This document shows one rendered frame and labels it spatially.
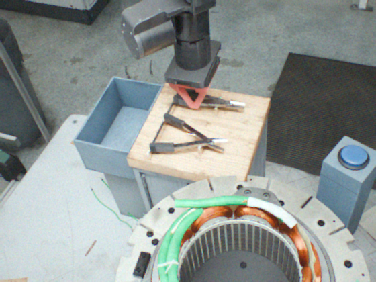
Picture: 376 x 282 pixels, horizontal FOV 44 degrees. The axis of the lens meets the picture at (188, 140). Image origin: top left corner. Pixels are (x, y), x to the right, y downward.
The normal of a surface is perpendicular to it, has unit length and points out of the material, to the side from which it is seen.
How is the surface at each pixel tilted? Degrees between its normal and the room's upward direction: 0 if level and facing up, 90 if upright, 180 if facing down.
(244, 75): 0
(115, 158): 90
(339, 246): 0
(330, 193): 90
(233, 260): 0
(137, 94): 90
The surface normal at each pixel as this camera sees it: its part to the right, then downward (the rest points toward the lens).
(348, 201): -0.66, 0.62
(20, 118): 0.71, 0.53
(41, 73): -0.10, -0.63
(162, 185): -0.33, 0.75
